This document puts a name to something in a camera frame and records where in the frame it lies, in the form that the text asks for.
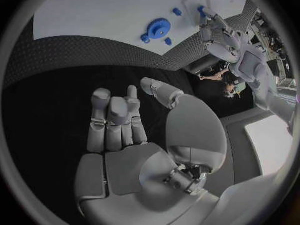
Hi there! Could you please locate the person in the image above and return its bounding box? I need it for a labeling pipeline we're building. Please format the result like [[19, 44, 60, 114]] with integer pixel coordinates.
[[198, 67, 244, 99]]

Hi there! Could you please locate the white task board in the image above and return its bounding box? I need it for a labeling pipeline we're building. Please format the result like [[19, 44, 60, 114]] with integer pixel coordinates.
[[32, 0, 250, 57]]

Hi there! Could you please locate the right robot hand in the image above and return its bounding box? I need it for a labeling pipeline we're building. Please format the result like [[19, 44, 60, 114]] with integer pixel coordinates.
[[73, 77, 229, 225]]

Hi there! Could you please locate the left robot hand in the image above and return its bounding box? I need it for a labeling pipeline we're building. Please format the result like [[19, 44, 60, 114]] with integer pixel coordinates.
[[198, 12, 242, 64]]

